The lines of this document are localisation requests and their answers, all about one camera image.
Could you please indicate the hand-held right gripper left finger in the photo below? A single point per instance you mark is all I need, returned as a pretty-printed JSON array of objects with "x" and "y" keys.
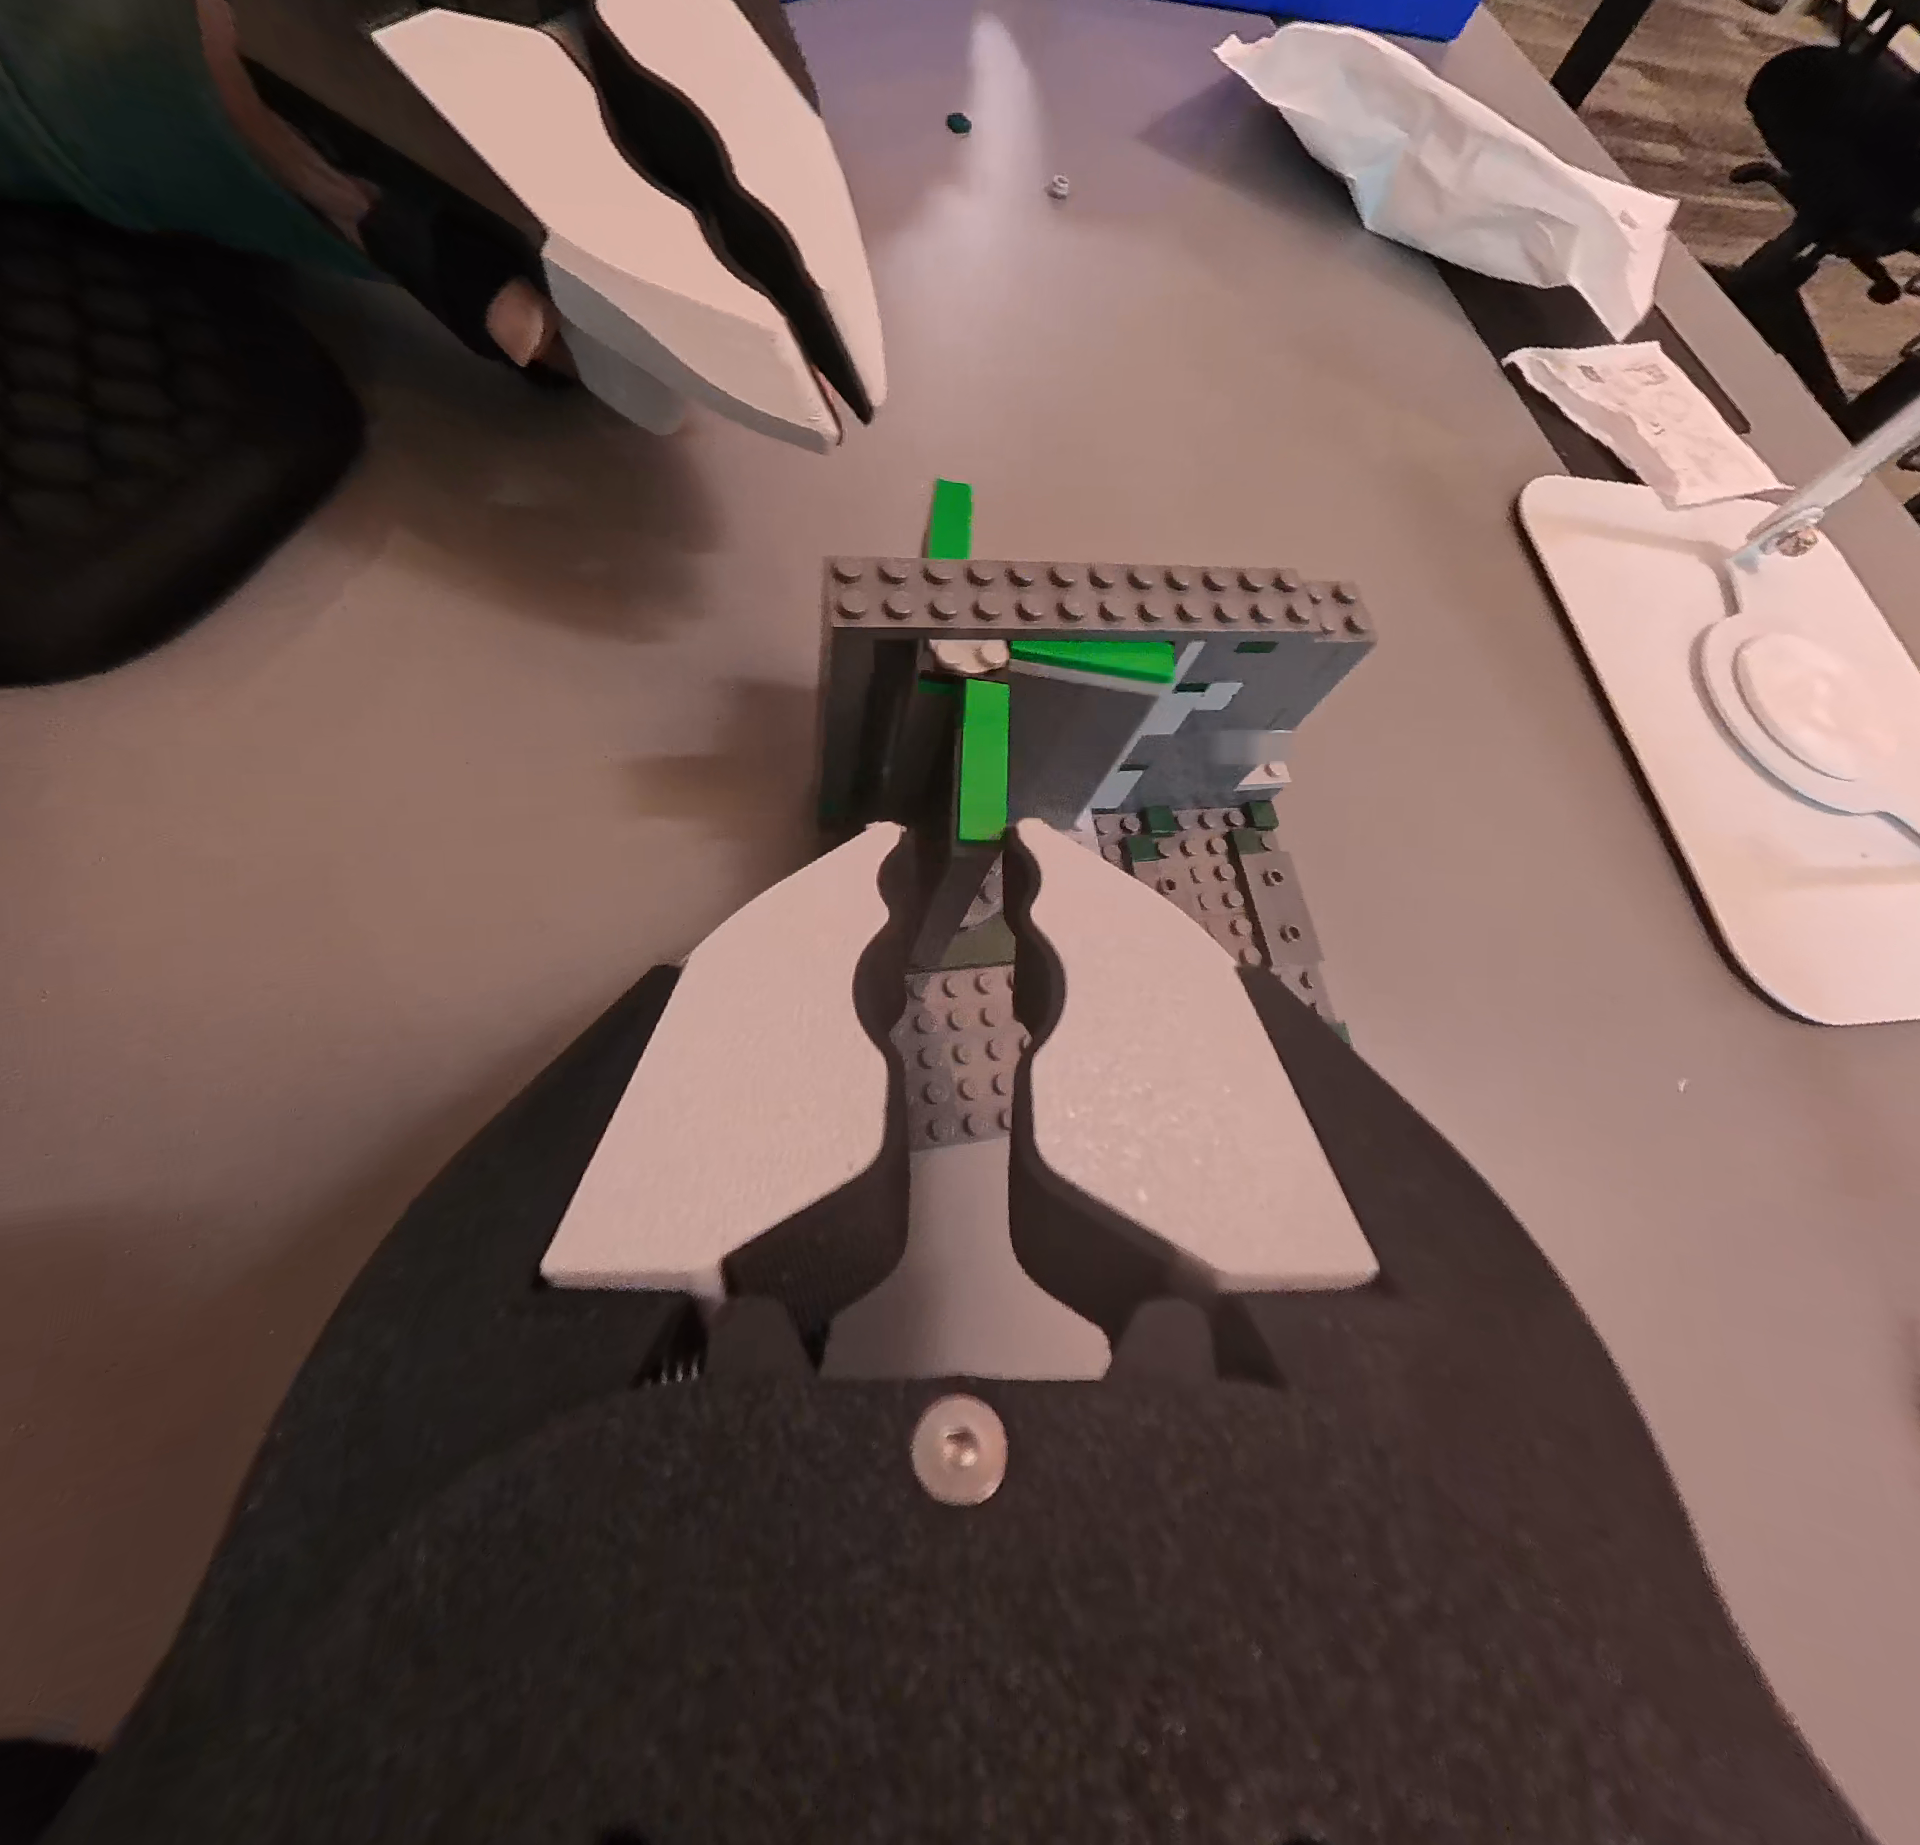
[{"x": 721, "y": 1112}]

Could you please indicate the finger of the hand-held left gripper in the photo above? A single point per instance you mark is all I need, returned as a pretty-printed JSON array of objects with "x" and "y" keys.
[
  {"x": 631, "y": 242},
  {"x": 765, "y": 120}
]

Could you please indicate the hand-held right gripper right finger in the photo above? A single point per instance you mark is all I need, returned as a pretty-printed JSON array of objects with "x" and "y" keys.
[{"x": 1184, "y": 1112}]

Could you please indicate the grey brick wall model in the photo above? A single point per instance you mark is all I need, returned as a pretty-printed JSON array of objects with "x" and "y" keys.
[{"x": 1200, "y": 886}]

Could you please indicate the green tile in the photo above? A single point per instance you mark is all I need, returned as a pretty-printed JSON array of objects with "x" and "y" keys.
[
  {"x": 982, "y": 765},
  {"x": 950, "y": 523},
  {"x": 1094, "y": 661}
]

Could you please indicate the long dark grey studded plate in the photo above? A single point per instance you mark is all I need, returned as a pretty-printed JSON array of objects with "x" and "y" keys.
[{"x": 1111, "y": 595}]

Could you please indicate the person's left forearm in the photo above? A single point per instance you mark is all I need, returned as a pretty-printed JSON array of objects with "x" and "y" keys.
[{"x": 91, "y": 60}]

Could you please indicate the grey desk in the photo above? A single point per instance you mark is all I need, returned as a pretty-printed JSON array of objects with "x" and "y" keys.
[{"x": 450, "y": 901}]

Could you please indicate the person's left hand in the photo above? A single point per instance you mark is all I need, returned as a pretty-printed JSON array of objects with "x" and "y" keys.
[{"x": 525, "y": 324}]

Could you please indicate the white adjustable book stand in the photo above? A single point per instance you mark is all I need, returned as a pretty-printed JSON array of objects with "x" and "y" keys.
[{"x": 1651, "y": 705}]

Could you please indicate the crumpled white paper bag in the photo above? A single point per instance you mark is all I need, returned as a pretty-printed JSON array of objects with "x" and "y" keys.
[{"x": 1425, "y": 165}]

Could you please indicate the small printed paper bag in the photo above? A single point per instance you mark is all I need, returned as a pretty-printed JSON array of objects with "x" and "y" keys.
[{"x": 1651, "y": 421}]

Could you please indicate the black office chair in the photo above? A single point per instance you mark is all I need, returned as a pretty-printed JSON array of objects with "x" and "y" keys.
[{"x": 1830, "y": 120}]

